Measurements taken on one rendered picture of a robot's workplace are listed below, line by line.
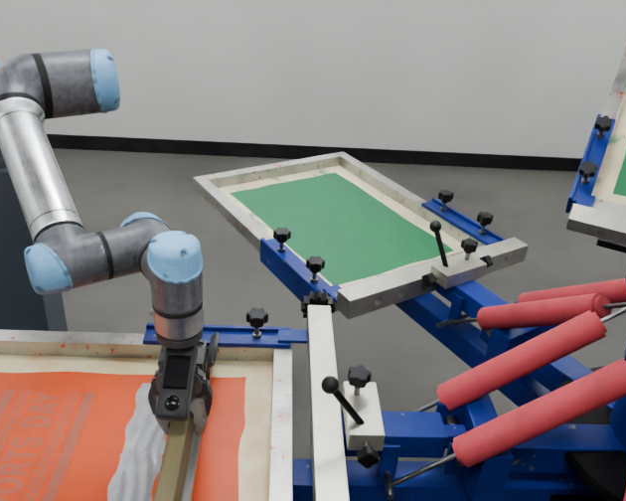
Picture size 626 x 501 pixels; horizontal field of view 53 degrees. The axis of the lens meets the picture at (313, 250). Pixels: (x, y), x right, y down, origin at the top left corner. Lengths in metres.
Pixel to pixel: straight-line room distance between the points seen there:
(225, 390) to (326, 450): 0.30
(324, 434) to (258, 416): 0.19
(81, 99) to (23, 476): 0.65
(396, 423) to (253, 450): 0.26
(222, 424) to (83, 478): 0.25
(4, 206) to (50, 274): 0.73
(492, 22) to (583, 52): 0.72
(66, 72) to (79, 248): 0.38
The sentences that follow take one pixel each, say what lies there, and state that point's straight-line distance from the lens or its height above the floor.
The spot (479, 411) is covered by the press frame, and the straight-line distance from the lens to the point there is 1.16.
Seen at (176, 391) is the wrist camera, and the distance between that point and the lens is 0.99.
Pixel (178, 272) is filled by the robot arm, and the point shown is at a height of 1.34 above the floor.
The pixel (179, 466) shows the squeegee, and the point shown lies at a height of 1.06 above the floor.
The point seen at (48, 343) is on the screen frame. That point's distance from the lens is 1.39.
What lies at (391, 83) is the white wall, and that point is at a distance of 4.79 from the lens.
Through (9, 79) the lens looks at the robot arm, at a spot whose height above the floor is 1.51.
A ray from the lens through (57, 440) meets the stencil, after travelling 1.23.
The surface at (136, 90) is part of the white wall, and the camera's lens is 4.88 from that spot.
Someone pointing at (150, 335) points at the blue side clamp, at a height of 1.00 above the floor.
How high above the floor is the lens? 1.81
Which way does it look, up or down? 30 degrees down
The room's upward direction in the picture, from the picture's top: 4 degrees clockwise
